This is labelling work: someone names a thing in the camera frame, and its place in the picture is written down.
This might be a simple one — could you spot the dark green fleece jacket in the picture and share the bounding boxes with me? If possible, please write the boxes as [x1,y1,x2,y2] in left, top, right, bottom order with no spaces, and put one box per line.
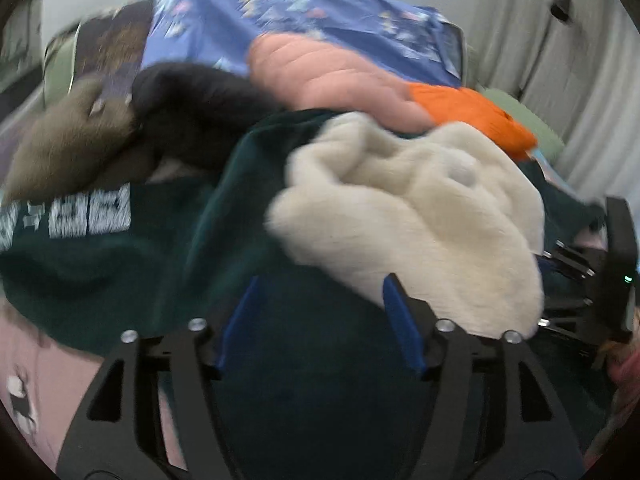
[1,110,579,479]

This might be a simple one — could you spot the pink polka dot blanket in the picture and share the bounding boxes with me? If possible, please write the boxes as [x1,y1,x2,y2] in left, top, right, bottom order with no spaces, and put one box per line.
[1,298,103,469]

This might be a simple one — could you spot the green pillow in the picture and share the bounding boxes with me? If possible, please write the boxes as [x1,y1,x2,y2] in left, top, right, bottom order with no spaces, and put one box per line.
[482,88,565,162]

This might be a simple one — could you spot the orange puffer jacket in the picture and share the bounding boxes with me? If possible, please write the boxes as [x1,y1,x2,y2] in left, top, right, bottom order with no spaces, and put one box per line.
[409,82,538,160]

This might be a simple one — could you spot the white curtain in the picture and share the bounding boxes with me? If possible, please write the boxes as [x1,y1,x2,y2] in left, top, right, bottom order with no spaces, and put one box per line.
[470,0,639,207]

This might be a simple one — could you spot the brown folded garment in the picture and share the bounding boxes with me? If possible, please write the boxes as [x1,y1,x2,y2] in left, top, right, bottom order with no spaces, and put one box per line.
[3,78,158,203]

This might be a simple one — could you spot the black floor lamp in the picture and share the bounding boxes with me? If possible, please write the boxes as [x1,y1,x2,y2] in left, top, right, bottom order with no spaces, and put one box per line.
[550,0,573,24]

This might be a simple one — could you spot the black garment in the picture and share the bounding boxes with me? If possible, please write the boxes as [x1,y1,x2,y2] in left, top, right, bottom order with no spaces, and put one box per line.
[130,62,284,179]

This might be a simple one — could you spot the pink quilted jacket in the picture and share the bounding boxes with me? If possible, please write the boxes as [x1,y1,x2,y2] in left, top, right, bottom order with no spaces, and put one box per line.
[247,32,434,134]

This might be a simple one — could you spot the dark patterned pillow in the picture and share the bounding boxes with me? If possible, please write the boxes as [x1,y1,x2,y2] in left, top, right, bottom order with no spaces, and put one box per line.
[72,0,154,99]

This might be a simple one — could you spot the blue patterned duvet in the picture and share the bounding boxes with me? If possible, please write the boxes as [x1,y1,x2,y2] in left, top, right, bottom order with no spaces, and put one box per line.
[141,0,464,87]

